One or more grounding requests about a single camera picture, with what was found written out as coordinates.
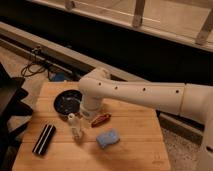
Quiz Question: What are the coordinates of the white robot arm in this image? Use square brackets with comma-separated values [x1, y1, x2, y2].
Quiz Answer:
[78, 68, 213, 171]

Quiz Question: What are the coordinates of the clear plastic bottle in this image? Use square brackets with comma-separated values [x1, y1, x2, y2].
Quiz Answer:
[68, 113, 83, 140]

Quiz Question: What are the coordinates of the reddish brown sausage toy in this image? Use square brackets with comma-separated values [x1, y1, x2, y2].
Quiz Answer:
[91, 114, 111, 128]

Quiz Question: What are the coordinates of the black round pan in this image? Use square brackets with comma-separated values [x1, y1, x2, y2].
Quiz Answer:
[53, 89, 82, 116]

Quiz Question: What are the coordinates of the blue sponge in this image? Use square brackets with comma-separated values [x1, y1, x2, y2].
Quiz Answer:
[96, 129, 120, 149]

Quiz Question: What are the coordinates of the blue floor object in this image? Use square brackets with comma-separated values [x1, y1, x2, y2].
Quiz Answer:
[50, 73, 65, 82]

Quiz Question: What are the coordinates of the black white striped block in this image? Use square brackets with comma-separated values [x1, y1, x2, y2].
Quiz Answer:
[32, 124, 56, 156]

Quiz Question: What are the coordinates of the black chair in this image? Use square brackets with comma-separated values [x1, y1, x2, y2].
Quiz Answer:
[0, 62, 33, 171]

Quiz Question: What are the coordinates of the black cable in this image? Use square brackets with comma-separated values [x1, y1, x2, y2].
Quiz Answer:
[20, 46, 64, 78]

